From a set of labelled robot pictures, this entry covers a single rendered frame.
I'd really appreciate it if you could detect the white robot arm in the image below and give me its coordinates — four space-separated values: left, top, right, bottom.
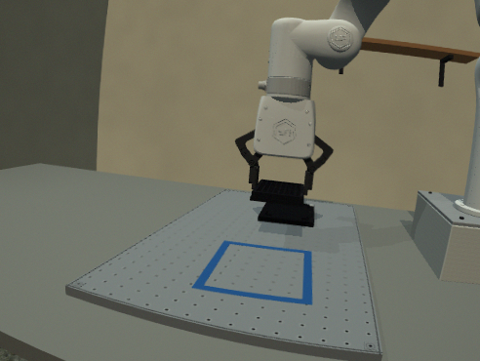
259 0 480 218

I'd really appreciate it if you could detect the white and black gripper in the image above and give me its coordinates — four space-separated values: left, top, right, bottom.
235 94 334 195

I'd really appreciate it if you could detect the blue taped square outline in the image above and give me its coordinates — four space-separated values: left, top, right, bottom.
192 241 312 305

